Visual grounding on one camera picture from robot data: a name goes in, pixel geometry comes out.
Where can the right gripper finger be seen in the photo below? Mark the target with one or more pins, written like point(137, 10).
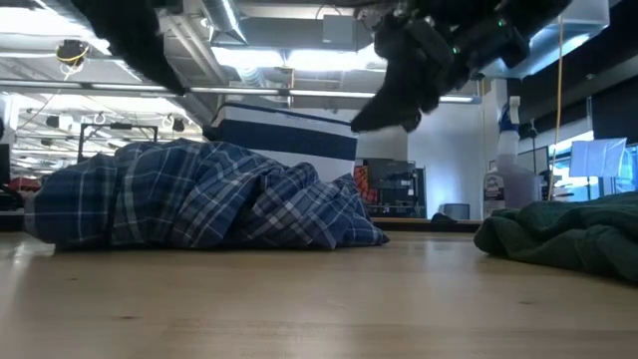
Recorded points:
point(394, 107)
point(433, 97)

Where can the blue plaid shirt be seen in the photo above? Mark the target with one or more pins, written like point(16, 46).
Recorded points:
point(199, 199)

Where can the clear spray bottle blue nozzle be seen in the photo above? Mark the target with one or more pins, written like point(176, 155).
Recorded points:
point(513, 184)

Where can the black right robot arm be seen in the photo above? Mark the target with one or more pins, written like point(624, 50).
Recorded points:
point(538, 10)

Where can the silver ceiling duct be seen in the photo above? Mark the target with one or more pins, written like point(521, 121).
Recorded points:
point(224, 20)

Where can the dark green button shirt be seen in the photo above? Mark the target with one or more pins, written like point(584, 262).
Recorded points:
point(573, 234)

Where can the grey ceiling box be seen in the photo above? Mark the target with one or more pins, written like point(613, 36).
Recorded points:
point(339, 30)

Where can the navy white striped bin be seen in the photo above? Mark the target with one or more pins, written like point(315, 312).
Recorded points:
point(299, 139)

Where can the black storage shelf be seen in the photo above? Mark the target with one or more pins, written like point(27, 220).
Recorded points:
point(394, 187)

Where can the fluorescent light strip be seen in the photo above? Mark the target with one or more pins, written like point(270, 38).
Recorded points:
point(458, 99)

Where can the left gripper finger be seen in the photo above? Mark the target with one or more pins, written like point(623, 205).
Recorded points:
point(154, 70)

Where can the grey round bin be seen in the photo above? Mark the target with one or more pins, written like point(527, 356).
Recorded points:
point(454, 211)

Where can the white display screen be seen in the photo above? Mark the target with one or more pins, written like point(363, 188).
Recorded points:
point(598, 158)

